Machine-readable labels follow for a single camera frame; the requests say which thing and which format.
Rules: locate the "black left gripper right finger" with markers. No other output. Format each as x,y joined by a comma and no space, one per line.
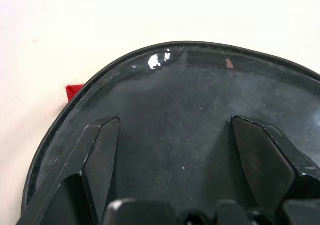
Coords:
265,165

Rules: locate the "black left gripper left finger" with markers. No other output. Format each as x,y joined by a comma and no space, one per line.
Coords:
82,165

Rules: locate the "black round tray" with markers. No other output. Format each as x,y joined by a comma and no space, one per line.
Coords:
100,90

